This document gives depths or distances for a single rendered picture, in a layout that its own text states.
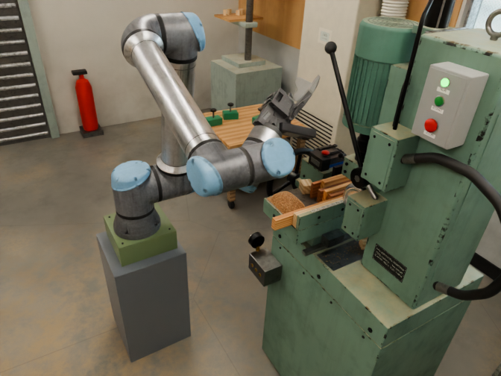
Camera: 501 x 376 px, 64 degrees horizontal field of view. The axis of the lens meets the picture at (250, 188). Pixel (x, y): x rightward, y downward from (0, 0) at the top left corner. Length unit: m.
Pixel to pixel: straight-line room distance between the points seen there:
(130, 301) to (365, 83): 1.24
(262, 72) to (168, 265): 2.23
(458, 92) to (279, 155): 0.38
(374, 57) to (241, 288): 1.54
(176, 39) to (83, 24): 2.74
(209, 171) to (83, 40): 3.25
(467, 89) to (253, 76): 2.72
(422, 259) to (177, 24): 0.96
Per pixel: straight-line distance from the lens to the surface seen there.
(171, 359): 2.06
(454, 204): 1.07
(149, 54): 1.14
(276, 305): 1.75
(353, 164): 1.37
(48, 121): 4.08
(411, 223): 1.16
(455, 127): 0.95
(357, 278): 1.32
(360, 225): 1.17
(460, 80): 0.92
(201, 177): 0.83
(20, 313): 2.45
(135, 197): 1.57
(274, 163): 0.88
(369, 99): 1.22
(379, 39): 1.18
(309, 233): 1.33
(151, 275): 1.73
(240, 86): 3.46
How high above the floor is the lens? 1.70
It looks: 33 degrees down
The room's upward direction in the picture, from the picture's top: 3 degrees clockwise
